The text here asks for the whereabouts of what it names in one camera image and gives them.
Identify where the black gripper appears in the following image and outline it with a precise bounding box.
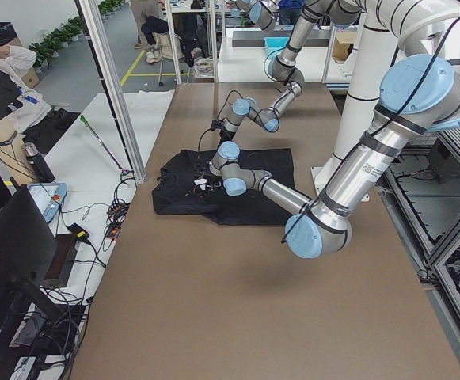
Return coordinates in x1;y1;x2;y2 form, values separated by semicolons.
192;177;222;198

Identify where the black graphic t-shirt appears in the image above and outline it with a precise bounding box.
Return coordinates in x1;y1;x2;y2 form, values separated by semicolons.
152;150;290;226

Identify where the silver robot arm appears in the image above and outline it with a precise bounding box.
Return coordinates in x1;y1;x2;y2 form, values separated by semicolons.
202;1;460;258
212;1;361;144

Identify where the black power strip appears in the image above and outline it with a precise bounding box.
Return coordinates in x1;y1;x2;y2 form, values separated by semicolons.
105;199;131;241

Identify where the blue teach pendant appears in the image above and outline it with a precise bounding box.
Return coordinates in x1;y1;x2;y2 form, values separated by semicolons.
27;182;67;222

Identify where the black water bottle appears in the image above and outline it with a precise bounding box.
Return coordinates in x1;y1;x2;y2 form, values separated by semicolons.
23;142;55;183

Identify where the black computer monitor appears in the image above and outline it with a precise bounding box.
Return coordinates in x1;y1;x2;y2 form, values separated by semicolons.
0;186;59;345

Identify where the cardboard box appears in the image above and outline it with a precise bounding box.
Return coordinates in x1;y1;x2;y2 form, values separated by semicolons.
332;30;357;63

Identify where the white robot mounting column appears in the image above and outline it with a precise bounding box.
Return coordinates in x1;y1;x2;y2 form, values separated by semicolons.
319;1;460;208

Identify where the aluminium frame cage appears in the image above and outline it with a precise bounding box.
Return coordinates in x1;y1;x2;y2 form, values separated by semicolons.
74;0;146;184

